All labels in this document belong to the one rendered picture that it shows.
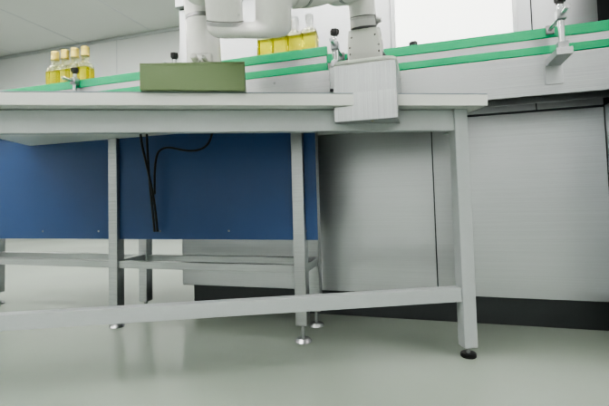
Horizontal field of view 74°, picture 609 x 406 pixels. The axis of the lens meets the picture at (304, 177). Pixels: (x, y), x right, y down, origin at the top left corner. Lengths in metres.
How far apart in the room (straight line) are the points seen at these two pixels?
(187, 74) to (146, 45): 5.00
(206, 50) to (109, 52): 5.30
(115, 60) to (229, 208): 5.07
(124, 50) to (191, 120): 5.19
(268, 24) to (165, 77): 0.30
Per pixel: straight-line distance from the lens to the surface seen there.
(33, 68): 7.39
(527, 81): 1.43
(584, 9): 1.76
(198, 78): 1.10
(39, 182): 1.99
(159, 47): 5.96
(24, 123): 1.26
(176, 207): 1.55
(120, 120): 1.18
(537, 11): 1.73
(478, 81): 1.41
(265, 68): 1.45
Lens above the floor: 0.47
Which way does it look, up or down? 3 degrees up
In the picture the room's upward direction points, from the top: 2 degrees counter-clockwise
